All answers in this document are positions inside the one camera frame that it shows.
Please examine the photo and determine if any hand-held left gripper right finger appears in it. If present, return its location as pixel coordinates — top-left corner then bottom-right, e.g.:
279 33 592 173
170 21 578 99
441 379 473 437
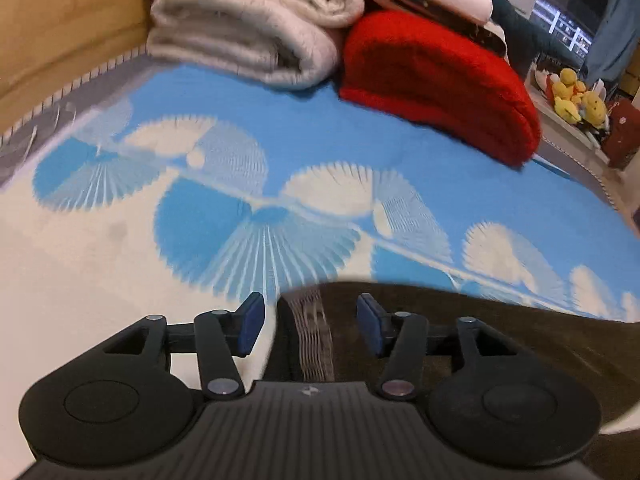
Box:
356 293 526 401

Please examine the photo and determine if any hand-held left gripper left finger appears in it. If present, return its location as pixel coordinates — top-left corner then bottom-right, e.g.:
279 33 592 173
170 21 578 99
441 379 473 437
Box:
102 292 266 401

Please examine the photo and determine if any blue and white printed blanket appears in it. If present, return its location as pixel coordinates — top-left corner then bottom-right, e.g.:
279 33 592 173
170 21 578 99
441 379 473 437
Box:
0 54 640 480

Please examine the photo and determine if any red folded blanket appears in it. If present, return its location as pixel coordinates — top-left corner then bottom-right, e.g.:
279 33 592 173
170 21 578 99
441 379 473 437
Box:
338 9 544 169

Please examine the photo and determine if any white folded blanket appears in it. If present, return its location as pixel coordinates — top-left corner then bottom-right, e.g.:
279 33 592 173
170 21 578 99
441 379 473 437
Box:
144 0 366 92

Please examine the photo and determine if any yellow plush toy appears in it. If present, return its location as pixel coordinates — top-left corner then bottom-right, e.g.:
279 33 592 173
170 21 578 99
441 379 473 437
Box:
551 67 587 123
580 89 611 127

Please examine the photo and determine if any red bag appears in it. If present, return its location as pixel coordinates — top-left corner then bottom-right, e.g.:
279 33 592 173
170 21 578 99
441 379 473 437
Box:
600 98 640 169

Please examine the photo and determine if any teal cloth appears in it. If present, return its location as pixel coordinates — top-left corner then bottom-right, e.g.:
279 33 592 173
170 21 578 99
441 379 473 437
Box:
479 0 592 80

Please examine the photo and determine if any grey-blue curtain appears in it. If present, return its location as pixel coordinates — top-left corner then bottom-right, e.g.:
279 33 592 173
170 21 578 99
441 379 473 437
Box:
582 0 640 97

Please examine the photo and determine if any wooden bed frame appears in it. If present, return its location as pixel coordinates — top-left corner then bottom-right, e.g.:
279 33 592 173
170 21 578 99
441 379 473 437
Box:
0 0 152 134

